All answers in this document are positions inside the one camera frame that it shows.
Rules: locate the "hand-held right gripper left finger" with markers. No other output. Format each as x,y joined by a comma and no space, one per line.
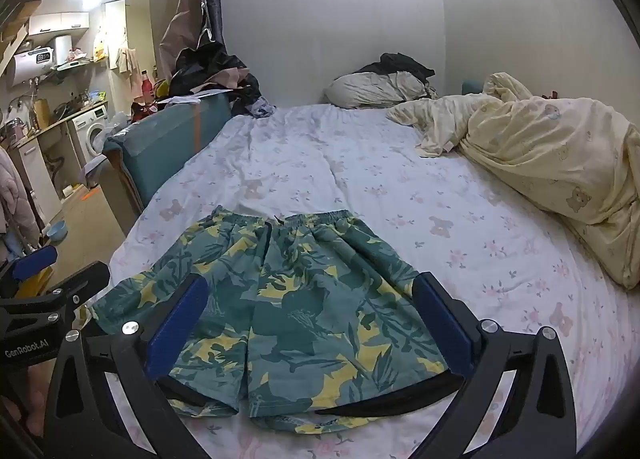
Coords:
177,324

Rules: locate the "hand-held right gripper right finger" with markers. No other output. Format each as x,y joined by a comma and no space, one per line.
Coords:
445,324

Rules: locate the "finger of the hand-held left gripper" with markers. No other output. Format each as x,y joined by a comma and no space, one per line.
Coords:
35,259
87,279

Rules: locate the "green yellow floral pants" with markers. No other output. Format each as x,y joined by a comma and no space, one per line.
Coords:
300,309

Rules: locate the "yellow plastic object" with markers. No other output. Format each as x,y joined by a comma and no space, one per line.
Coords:
34,286

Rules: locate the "blue bowl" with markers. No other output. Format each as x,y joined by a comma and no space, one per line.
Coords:
56,232

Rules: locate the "pink jacket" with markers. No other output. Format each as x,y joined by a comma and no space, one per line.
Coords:
15,199

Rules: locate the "bed with white floral sheet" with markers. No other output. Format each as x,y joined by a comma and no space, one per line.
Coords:
400,199

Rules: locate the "white washing machine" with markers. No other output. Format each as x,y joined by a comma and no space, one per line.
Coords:
92,131

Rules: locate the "wooden cutting board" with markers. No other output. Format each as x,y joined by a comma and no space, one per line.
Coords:
41,114

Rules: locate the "teal upholstered bed board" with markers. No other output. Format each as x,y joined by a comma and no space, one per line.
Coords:
165,144

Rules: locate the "white water heater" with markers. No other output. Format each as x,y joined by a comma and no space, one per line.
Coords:
30,66

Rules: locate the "pale yellow bear-print duvet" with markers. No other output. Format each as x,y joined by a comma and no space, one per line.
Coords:
550,154

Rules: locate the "red bottle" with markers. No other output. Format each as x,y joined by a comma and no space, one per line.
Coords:
146,87

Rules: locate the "white paper sheet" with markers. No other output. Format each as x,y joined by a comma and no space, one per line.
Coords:
195,97

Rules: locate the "hanging towel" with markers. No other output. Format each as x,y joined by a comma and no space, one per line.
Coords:
129,64

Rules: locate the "small patterned cloth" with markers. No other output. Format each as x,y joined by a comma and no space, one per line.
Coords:
260,107

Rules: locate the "teal cushion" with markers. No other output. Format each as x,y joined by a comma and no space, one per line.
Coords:
471,87

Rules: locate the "pile of dark clothes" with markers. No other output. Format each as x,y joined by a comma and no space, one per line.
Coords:
215,71

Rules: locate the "beige pillow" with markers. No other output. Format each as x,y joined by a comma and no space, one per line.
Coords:
365,89

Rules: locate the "black garment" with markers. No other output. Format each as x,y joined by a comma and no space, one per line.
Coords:
400,64

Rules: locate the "white wall cabinet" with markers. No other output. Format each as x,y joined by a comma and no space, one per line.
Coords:
57,23

